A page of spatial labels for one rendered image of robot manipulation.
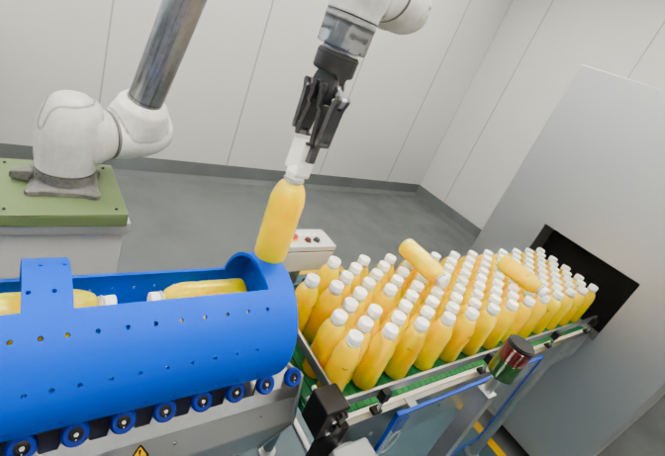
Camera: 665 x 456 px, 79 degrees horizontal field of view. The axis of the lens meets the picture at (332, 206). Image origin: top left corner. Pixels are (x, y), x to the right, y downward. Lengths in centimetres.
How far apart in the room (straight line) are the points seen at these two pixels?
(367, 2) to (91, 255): 109
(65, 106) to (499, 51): 509
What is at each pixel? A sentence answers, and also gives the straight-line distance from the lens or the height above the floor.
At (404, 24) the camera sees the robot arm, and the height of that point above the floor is 178.
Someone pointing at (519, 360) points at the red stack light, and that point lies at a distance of 106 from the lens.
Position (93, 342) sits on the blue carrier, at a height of 119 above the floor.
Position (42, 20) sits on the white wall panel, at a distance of 349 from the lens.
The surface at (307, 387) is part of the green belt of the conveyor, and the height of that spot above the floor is 90.
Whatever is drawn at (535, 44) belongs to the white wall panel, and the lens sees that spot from 555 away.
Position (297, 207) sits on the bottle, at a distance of 79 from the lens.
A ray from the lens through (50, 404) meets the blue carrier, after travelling 78.
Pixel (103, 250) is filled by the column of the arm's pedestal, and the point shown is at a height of 89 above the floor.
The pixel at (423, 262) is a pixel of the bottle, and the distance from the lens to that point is 140.
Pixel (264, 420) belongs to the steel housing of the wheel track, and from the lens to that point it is 111.
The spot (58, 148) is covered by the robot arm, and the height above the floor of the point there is 118.
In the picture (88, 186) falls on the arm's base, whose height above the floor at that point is 106.
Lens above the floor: 174
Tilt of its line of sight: 23 degrees down
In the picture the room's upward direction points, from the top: 23 degrees clockwise
